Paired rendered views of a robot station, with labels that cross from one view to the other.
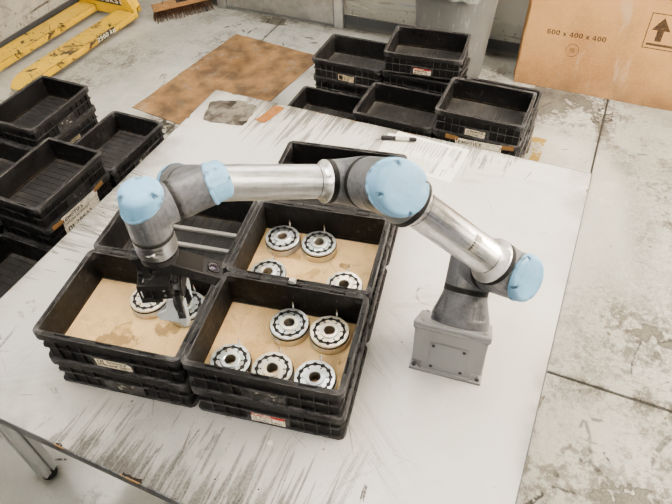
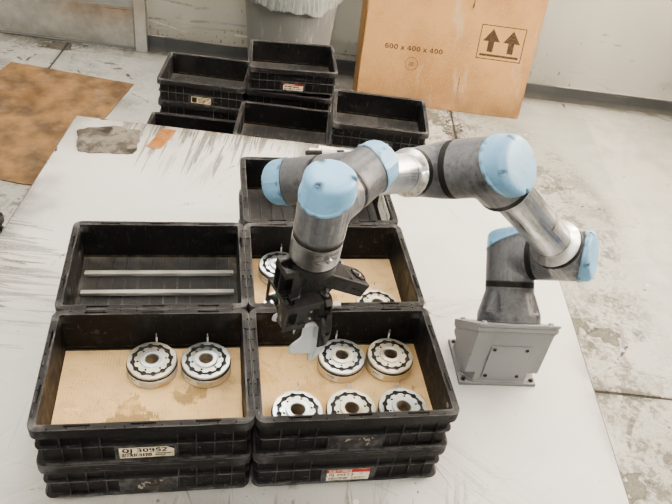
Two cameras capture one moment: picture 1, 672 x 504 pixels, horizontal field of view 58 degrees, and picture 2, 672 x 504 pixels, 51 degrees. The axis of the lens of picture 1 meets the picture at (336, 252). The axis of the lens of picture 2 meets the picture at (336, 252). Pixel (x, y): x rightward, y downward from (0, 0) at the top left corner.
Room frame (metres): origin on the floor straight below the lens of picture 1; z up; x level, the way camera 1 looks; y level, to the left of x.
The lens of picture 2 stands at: (0.08, 0.68, 2.02)
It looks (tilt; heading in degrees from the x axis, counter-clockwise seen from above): 40 degrees down; 331
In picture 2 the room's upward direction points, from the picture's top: 9 degrees clockwise
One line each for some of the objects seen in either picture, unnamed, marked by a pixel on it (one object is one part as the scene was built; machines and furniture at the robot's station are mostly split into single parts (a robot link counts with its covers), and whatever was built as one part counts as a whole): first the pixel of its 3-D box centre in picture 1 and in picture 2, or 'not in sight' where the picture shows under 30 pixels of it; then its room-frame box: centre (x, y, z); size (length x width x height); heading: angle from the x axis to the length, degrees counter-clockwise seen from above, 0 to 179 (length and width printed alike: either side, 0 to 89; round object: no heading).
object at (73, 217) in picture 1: (84, 216); not in sight; (1.92, 1.05, 0.41); 0.31 x 0.02 x 0.16; 155
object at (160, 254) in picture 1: (155, 243); (316, 248); (0.78, 0.32, 1.37); 0.08 x 0.08 x 0.05
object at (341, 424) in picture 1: (284, 366); (339, 410); (0.91, 0.15, 0.76); 0.40 x 0.30 x 0.12; 74
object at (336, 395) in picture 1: (278, 330); (349, 362); (0.91, 0.15, 0.92); 0.40 x 0.30 x 0.02; 74
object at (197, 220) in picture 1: (182, 237); (158, 282); (1.30, 0.45, 0.87); 0.40 x 0.30 x 0.11; 74
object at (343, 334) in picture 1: (329, 331); (390, 355); (0.94, 0.03, 0.86); 0.10 x 0.10 x 0.01
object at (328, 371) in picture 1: (314, 378); (403, 408); (0.80, 0.06, 0.86); 0.10 x 0.10 x 0.01
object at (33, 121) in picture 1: (53, 140); not in sight; (2.54, 1.38, 0.37); 0.40 x 0.30 x 0.45; 155
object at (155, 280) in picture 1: (161, 270); (303, 286); (0.79, 0.33, 1.29); 0.09 x 0.08 x 0.12; 93
